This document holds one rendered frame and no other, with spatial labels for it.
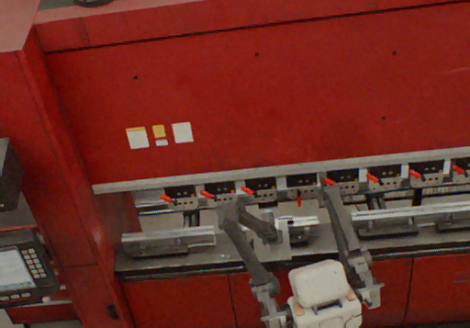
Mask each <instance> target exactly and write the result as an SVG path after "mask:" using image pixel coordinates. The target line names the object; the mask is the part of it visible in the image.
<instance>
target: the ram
mask: <svg viewBox="0 0 470 328"><path fill-rule="evenodd" d="M46 57H47V59H48V62H49V65H50V70H51V73H52V75H53V78H54V81H55V84H56V86H57V88H58V91H59V95H60V98H61V101H62V104H63V107H64V110H65V113H66V115H67V119H68V121H69V124H70V127H71V130H72V132H73V134H74V137H75V140H76V143H77V145H78V148H79V151H80V154H81V156H82V158H83V162H84V167H85V170H86V173H87V174H88V177H89V180H90V184H91V186H95V185H105V184H114V182H124V181H133V180H143V179H152V178H162V177H171V176H181V175H199V174H208V173H218V172H227V171H237V170H246V169H256V168H265V167H274V166H284V165H293V164H311V163H321V161H330V160H340V159H349V158H359V157H368V156H377V155H387V154H396V153H414V152H423V151H433V150H441V149H451V148H461V147H470V0H457V1H451V2H442V3H435V4H427V5H419V6H405V7H399V8H390V9H383V10H376V11H367V12H360V13H352V14H345V15H338V16H330V17H315V18H308V19H299V20H293V21H286V22H277V23H275V22H274V23H270V24H262V25H254V26H248V27H240V28H225V29H218V31H209V32H202V33H195V34H187V35H180V36H171V37H164V38H157V39H148V40H135V41H127V42H120V43H112V44H104V45H96V46H90V47H82V48H81V49H74V50H67V51H52V52H47V54H46ZM187 121H190V126H191V131H192V135H193V141H185V143H175V141H174V136H173V129H172V125H171V124H178V123H186V122H187ZM160 125H163V127H164V131H165V135H166V136H165V137H156V138H155V137H154V133H153V129H152V126H160ZM143 127H144V129H145V131H146V135H147V139H148V144H149V147H143V148H134V149H131V147H130V144H129V137H128V134H127V131H126V129H134V128H143ZM159 139H166V140H167V144H168V145H161V146H157V145H156V140H159ZM463 157H470V152H464V153H447V154H437V155H427V156H418V157H409V158H398V160H390V161H380V162H371V163H361V164H343V165H334V166H324V167H314V168H305V169H296V170H285V171H277V172H267V173H258V174H247V175H229V176H221V177H210V178H201V179H191V180H182V181H173V182H163V184H153V185H144V186H134V187H116V188H107V189H97V190H93V191H94V194H102V193H110V192H120V191H130V190H140V189H149V188H158V187H177V186H187V185H196V184H205V183H206V182H215V181H225V180H234V179H244V178H254V177H264V176H273V175H292V174H301V173H310V172H320V171H329V170H340V169H349V168H359V167H368V166H378V165H388V164H405V163H415V162H424V161H434V160H443V159H453V158H463Z"/></svg>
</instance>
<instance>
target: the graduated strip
mask: <svg viewBox="0 0 470 328"><path fill-rule="evenodd" d="M464 152H470V147H461V148H451V149H441V150H433V151H423V152H414V153H396V154H387V155H377V156H368V157H359V158H349V159H340V160H330V161H321V163H311V164H293V165H284V166H274V167H265V168H256V169H246V170H237V171H227V172H218V173H208V174H199V175H181V176H171V177H162V178H152V179H143V180H133V181H124V182H114V184H105V185H95V186H92V189H93V190H97V189H107V188H116V187H134V186H144V185H153V184H163V182H173V181H182V180H191V179H201V178H210V177H221V176H229V175H247V174H258V173H267V172H277V171H285V170H296V169H305V168H314V167H324V166H334V165H343V164H361V163H371V162H380V161H390V160H398V158H409V157H418V156H427V155H437V154H447V153H464Z"/></svg>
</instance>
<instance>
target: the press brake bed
mask: <svg viewBox="0 0 470 328"><path fill-rule="evenodd" d="M370 255H371V258H372V262H373V266H372V267H370V268H368V269H369V270H371V272H372V275H373V277H375V279H376V282H377V283H382V282H384V284H385V285H384V286H383V287H380V288H379V299H380V306H378V307H374V308H372V309H371V310H369V308H368V306H367V305H366V304H365V303H363V302H362V303H361V304H362V309H363V314H362V324H360V325H359V326H357V327H356V328H470V283H458V284H454V283H453V274H454V273H464V272H470V245H461V247H450V248H439V249H427V250H417V251H406V252H394V253H383V254H370ZM328 259H330V260H334V261H337V260H338V259H339V257H328V258H317V259H306V260H294V261H284V262H278V271H279V272H273V273H272V274H273V276H274V277H277V278H278V280H279V283H280V288H281V292H280V293H279V294H277V295H274V298H277V302H278V305H280V306H282V305H283V306H284V303H285V302H287V300H288V298H290V297H293V296H294V295H293V291H292V288H291V285H290V280H289V276H288V274H289V272H290V271H291V270H294V269H298V268H301V267H304V266H310V265H314V263H317V262H321V261H324V260H328ZM369 270H368V271H369ZM117 277H118V279H119V282H120V284H121V287H122V290H123V292H124V295H125V298H126V301H127V303H128V306H129V310H130V313H131V316H132V319H133V321H134V323H135V326H136V327H137V328H267V326H266V323H265V321H263V322H259V319H258V318H262V317H263V316H262V313H261V309H262V307H261V303H260V301H259V300H257V299H256V298H255V297H254V296H253V294H252V288H251V287H250V285H249V280H250V278H252V276H251V274H250V272H249V270H248V268H247V267H246V266H228V267H216V268H205V269H194V270H183V271H172V272H161V273H149V274H138V275H126V276H117Z"/></svg>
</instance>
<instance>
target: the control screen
mask: <svg viewBox="0 0 470 328"><path fill-rule="evenodd" d="M31 285H34V283H33V281H32V279H31V277H30V275H29V273H27V271H26V269H25V267H24V265H23V263H22V261H21V259H20V257H19V255H18V253H17V250H16V248H15V247H13V248H7V249H1V250H0V289H7V288H18V287H24V286H31Z"/></svg>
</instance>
